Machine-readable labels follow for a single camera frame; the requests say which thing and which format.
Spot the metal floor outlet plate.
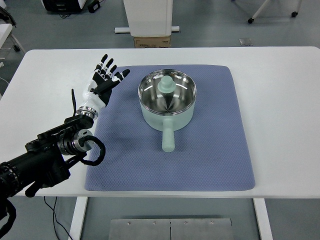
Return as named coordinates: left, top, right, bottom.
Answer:
left=238, top=37, right=253, bottom=47

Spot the mint green pot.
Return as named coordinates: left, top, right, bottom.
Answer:
left=138, top=69, right=197, bottom=153

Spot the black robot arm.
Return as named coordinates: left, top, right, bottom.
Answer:
left=0, top=113, right=106, bottom=237

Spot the glass lid green knob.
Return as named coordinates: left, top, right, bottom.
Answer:
left=138, top=69, right=197, bottom=116

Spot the blue textured mat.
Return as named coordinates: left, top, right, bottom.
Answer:
left=85, top=64, right=256, bottom=192

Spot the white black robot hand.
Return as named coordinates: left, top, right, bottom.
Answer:
left=76, top=54, right=130, bottom=120

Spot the black floor cable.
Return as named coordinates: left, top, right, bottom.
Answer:
left=43, top=196, right=72, bottom=240

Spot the white cart at left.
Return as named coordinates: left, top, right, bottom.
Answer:
left=0, top=0, right=26, bottom=68

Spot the left white table leg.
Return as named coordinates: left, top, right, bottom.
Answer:
left=68, top=196, right=89, bottom=240

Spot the right white table leg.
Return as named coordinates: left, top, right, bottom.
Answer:
left=253, top=198, right=273, bottom=240

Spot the white pedestal cabinet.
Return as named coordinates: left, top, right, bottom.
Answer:
left=114, top=0, right=180, bottom=37

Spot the black device on floor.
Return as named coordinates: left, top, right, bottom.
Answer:
left=41, top=0, right=101, bottom=15

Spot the cardboard box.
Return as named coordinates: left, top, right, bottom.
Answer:
left=133, top=36, right=171, bottom=49

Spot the wheeled chair base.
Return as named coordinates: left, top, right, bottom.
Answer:
left=229, top=0, right=300, bottom=25

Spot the white table leg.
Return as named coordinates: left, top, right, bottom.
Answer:
left=253, top=198, right=273, bottom=240
left=68, top=196, right=89, bottom=240

